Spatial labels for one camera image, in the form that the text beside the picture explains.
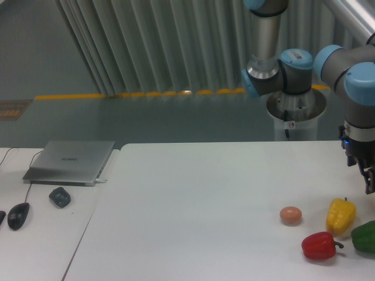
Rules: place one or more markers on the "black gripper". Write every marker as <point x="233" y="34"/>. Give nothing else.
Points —
<point x="360" y="154"/>

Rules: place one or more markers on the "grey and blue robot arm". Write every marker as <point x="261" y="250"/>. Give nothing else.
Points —
<point x="287" y="78"/>

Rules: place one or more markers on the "yellow bell pepper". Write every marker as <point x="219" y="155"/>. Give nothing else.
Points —
<point x="341" y="215"/>

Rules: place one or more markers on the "green bell pepper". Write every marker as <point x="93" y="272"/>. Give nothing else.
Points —
<point x="363" y="237"/>

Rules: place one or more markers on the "red bell pepper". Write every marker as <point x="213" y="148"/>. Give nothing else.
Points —
<point x="320" y="246"/>

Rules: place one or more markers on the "brown egg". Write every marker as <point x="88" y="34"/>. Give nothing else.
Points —
<point x="290" y="215"/>

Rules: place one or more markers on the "grey pleated curtain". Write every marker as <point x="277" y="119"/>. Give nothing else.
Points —
<point x="161" y="46"/>

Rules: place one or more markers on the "silver laptop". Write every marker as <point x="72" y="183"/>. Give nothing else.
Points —
<point x="70" y="163"/>

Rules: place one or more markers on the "small black gadget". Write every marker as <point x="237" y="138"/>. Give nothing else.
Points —
<point x="60" y="197"/>

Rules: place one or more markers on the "black computer mouse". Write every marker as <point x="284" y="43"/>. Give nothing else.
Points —
<point x="18" y="215"/>

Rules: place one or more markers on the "black keyboard edge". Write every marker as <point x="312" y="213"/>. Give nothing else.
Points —
<point x="2" y="216"/>

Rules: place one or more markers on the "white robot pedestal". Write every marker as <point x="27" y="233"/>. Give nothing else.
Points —
<point x="296" y="117"/>

